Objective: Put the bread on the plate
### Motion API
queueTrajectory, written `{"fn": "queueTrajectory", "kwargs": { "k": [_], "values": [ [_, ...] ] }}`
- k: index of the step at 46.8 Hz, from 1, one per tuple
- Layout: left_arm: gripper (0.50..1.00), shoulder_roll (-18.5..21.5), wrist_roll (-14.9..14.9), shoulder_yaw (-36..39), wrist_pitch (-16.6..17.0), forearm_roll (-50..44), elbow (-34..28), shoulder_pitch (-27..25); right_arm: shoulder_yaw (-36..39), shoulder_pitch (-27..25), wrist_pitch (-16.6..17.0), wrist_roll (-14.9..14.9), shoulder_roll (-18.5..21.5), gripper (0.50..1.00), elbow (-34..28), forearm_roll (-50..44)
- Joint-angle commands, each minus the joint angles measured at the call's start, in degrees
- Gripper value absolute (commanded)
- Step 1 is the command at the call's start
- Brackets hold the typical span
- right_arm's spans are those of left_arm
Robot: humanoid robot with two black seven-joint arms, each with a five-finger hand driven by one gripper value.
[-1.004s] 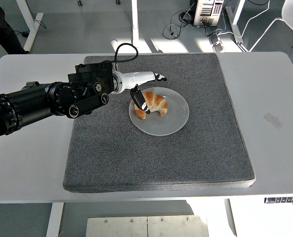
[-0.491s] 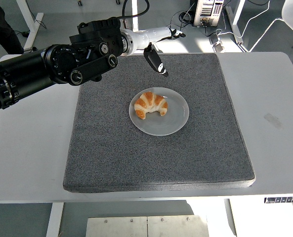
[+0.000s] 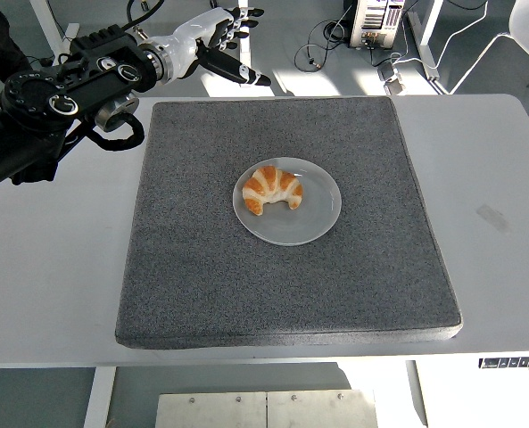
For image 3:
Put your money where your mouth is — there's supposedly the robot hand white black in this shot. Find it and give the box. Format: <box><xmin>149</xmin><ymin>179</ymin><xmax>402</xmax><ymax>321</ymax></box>
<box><xmin>168</xmin><ymin>6</ymin><xmax>273</xmax><ymax>88</ymax></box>

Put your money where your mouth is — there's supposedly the croissant bread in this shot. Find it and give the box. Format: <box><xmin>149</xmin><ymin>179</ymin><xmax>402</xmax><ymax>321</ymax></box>
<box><xmin>241</xmin><ymin>165</ymin><xmax>304</xmax><ymax>217</ymax></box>

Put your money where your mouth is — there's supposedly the grey round plate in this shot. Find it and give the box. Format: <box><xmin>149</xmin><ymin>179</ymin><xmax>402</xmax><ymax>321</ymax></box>
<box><xmin>232</xmin><ymin>156</ymin><xmax>343</xmax><ymax>247</ymax></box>

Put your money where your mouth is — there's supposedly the grey metal plate with screws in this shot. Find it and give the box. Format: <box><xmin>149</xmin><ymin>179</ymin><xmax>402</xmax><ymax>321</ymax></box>
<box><xmin>155</xmin><ymin>390</ymin><xmax>379</xmax><ymax>428</ymax></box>

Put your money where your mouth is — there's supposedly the white desk leg with foot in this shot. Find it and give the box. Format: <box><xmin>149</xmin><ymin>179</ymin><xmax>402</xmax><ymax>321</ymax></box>
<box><xmin>236</xmin><ymin>0</ymin><xmax>252</xmax><ymax>88</ymax></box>
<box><xmin>404</xmin><ymin>0</ymin><xmax>443</xmax><ymax>82</ymax></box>
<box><xmin>28</xmin><ymin>0</ymin><xmax>80</xmax><ymax>53</ymax></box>

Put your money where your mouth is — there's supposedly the open computer tower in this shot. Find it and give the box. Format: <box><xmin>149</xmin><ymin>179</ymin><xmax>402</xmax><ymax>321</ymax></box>
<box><xmin>348</xmin><ymin>0</ymin><xmax>403</xmax><ymax>49</ymax></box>

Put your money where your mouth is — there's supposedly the grey power adapter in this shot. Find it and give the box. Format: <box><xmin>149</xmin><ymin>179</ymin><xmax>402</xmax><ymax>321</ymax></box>
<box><xmin>377</xmin><ymin>62</ymin><xmax>408</xmax><ymax>95</ymax></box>

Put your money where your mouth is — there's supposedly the grey speckled mat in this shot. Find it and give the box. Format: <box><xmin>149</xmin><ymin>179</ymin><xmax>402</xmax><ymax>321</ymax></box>
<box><xmin>112</xmin><ymin>95</ymin><xmax>462</xmax><ymax>351</ymax></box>

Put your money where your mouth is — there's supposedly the white table leg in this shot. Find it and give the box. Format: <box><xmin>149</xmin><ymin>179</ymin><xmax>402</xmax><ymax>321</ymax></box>
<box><xmin>83</xmin><ymin>366</ymin><xmax>117</xmax><ymax>428</ymax></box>
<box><xmin>404</xmin><ymin>359</ymin><xmax>429</xmax><ymax>428</ymax></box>

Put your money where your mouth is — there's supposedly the table height control panel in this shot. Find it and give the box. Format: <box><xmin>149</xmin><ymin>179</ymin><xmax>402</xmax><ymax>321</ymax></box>
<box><xmin>477</xmin><ymin>356</ymin><xmax>529</xmax><ymax>370</ymax></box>

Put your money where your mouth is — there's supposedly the black floor cable with plug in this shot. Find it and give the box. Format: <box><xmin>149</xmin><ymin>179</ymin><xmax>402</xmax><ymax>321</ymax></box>
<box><xmin>293</xmin><ymin>6</ymin><xmax>352</xmax><ymax>71</ymax></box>

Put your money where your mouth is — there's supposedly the white floor cable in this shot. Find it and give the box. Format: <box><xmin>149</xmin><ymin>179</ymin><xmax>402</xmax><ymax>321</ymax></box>
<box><xmin>388</xmin><ymin>0</ymin><xmax>491</xmax><ymax>72</ymax></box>

